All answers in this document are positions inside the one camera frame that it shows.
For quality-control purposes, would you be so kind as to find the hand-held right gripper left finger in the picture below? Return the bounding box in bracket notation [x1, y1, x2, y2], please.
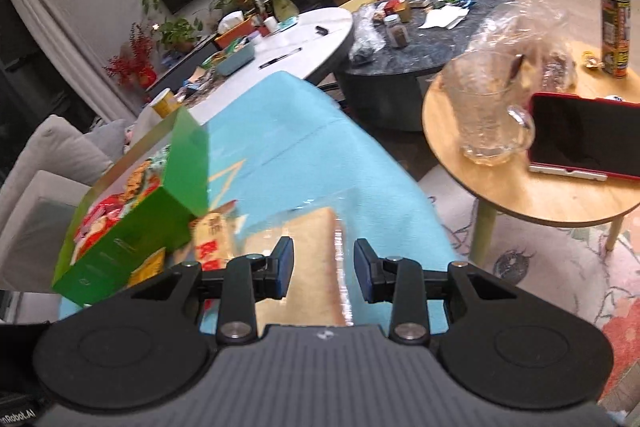
[117, 236, 296, 345]

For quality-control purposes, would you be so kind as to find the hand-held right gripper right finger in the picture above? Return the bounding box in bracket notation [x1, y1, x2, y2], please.
[352, 238, 526, 345]

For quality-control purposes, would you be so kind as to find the sliced bread bag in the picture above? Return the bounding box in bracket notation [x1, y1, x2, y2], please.
[235, 192, 361, 328]

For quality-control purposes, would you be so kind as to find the yellow rice cracker packet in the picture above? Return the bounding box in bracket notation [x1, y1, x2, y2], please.
[190, 202, 241, 278]

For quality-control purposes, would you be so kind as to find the small orange snack packet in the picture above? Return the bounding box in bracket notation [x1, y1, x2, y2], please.
[129, 247, 167, 285]

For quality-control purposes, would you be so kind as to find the green cardboard box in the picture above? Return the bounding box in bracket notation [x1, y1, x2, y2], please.
[52, 107, 211, 308]

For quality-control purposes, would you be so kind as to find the red yellow cracker packet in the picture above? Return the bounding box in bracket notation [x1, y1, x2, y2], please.
[117, 159, 156, 208]

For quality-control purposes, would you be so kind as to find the round wooden table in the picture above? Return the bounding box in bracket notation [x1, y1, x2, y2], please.
[421, 39, 640, 268]

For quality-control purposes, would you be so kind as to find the patterned rug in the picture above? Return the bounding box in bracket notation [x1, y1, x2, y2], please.
[415, 167, 640, 408]

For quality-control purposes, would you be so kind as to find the glass mug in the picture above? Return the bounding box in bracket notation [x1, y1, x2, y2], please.
[442, 49, 536, 166]

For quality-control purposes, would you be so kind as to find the yellow can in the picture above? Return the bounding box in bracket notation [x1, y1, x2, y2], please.
[150, 88, 182, 118]

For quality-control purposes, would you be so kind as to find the pile of small packets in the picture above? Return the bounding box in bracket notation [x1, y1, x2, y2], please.
[172, 64, 226, 100]

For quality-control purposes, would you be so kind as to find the black pen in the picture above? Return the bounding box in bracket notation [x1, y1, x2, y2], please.
[258, 47, 303, 70]

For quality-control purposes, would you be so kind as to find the blue-grey basket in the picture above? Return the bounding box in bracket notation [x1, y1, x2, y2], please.
[215, 39, 256, 75]

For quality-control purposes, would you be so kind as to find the dark round marble table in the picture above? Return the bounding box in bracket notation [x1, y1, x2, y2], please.
[336, 0, 518, 132]

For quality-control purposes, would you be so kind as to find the white oval table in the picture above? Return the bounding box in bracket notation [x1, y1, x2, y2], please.
[135, 7, 355, 128]

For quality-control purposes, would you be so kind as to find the white phone stand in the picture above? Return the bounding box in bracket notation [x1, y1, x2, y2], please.
[529, 162, 608, 180]

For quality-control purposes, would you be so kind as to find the grey sofa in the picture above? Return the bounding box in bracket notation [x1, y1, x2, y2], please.
[0, 114, 131, 293]

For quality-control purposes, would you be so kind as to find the orange tissue box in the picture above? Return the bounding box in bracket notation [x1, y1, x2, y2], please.
[215, 12, 253, 48]

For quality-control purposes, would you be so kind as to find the spice jar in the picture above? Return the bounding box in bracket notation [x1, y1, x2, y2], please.
[384, 14, 411, 48]

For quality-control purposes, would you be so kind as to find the red berry plant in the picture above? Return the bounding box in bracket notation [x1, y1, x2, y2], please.
[103, 23, 157, 88]

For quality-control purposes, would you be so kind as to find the red phone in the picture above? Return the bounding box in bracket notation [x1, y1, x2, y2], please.
[527, 92, 640, 182]

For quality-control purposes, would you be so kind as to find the small red box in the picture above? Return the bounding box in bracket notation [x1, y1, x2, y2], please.
[385, 0, 411, 22]

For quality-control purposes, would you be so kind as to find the white paper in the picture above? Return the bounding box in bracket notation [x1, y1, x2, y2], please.
[417, 4, 471, 30]

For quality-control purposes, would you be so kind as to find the clear plastic food bag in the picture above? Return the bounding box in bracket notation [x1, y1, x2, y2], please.
[470, 0, 581, 92]

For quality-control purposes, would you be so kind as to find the white curtain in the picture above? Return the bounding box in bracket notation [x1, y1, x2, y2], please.
[0, 0, 136, 122]

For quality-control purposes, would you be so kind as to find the tall printed can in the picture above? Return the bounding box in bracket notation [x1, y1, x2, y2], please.
[599, 0, 633, 78]

